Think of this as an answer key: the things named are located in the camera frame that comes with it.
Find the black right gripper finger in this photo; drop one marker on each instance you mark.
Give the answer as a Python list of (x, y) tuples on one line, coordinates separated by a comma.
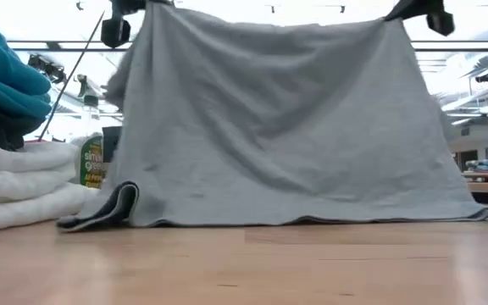
[(415, 8)]

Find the black computer monitor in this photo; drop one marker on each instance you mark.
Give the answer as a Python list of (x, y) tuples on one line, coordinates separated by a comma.
[(110, 144)]

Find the black ceiling rail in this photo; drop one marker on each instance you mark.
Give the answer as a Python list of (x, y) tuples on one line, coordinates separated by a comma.
[(460, 44)]

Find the white textured cloth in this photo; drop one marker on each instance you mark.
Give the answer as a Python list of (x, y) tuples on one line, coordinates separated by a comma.
[(19, 186)]

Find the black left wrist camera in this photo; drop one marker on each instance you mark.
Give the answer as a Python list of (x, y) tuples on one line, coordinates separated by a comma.
[(115, 31)]

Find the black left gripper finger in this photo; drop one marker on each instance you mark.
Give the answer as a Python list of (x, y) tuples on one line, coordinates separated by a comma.
[(127, 5)]

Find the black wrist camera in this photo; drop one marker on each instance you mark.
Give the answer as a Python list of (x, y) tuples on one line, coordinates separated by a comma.
[(440, 23), (115, 31)]

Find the cleaner spray bottle green label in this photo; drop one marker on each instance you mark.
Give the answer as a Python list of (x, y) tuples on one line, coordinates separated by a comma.
[(91, 161)]

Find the bright blue cloth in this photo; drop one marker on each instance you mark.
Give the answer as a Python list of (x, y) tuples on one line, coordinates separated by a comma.
[(2, 72)]

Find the grey shirt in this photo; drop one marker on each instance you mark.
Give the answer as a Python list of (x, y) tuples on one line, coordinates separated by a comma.
[(286, 127)]

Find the black ceiling spotlight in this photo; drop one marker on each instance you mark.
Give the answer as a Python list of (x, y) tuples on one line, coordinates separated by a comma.
[(47, 68), (485, 77)]

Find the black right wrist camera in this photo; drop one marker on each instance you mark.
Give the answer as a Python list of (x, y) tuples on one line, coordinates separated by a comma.
[(440, 23)]

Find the background wooden workbench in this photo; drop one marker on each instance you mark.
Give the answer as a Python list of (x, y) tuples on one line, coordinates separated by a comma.
[(487, 175)]

